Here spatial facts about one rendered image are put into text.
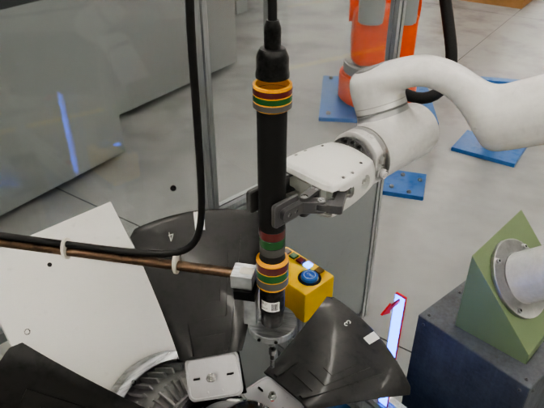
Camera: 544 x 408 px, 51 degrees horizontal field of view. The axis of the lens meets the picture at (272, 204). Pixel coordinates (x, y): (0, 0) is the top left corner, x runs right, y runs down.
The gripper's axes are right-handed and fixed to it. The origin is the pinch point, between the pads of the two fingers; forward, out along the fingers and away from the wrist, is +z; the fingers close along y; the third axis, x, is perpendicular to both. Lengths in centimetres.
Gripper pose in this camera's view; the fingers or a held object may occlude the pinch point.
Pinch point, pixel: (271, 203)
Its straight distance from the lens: 69.8
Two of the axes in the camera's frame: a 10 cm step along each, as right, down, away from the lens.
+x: 0.0, -8.4, -5.5
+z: -7.2, 3.8, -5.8
